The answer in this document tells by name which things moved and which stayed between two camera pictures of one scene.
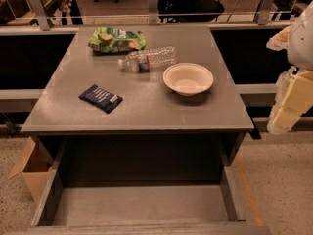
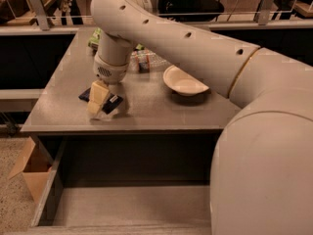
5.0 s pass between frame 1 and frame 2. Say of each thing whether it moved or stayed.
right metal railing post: stayed
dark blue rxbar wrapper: moved
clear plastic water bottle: stayed
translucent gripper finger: moved
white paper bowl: stayed
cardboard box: stayed
